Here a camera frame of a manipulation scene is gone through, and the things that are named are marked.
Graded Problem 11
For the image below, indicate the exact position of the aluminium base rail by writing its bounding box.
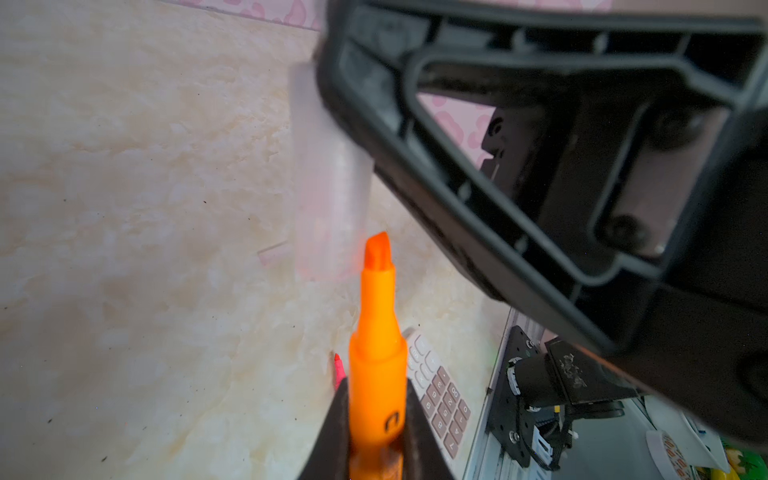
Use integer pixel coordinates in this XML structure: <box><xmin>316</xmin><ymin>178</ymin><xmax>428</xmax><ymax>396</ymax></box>
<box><xmin>462</xmin><ymin>308</ymin><xmax>544</xmax><ymax>479</ymax></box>

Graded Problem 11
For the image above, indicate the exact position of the pink highlighter pen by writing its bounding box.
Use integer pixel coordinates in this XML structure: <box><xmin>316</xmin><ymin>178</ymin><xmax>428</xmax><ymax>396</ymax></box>
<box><xmin>333</xmin><ymin>353</ymin><xmax>346</xmax><ymax>390</ymax></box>

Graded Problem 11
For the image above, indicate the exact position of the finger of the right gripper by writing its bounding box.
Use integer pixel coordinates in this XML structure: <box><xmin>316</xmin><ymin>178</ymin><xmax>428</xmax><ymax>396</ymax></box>
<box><xmin>313</xmin><ymin>0</ymin><xmax>768</xmax><ymax>355</ymax></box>

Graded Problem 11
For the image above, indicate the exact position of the orange highlighter pen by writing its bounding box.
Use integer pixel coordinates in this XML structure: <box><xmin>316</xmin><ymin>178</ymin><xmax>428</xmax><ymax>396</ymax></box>
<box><xmin>347</xmin><ymin>232</ymin><xmax>407</xmax><ymax>479</ymax></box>

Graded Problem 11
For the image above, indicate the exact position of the clear pen cap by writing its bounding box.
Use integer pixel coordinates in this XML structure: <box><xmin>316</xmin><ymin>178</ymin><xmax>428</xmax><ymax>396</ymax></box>
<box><xmin>288</xmin><ymin>62</ymin><xmax>373</xmax><ymax>282</ymax></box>
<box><xmin>257</xmin><ymin>241</ymin><xmax>293</xmax><ymax>267</ymax></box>

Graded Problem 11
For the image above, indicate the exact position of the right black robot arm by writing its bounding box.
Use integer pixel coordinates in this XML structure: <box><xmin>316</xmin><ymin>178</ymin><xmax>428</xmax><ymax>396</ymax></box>
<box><xmin>316</xmin><ymin>1</ymin><xmax>767</xmax><ymax>462</ymax></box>

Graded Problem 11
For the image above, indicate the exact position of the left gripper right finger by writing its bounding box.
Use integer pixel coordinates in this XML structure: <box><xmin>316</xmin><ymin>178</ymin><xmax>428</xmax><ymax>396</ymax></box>
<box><xmin>403</xmin><ymin>380</ymin><xmax>454</xmax><ymax>480</ymax></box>

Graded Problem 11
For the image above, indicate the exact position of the pink desk calculator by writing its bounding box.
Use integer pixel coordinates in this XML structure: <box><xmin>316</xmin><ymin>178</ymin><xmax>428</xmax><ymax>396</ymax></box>
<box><xmin>404</xmin><ymin>327</ymin><xmax>472</xmax><ymax>468</ymax></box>

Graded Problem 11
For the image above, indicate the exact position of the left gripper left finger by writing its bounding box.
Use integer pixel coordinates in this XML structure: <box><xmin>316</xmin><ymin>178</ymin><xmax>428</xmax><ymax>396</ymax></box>
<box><xmin>298</xmin><ymin>379</ymin><xmax>350</xmax><ymax>480</ymax></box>

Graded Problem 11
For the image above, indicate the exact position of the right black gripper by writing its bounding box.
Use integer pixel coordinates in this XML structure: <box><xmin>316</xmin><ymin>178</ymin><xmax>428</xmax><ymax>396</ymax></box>
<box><xmin>482</xmin><ymin>87</ymin><xmax>767</xmax><ymax>449</ymax></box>

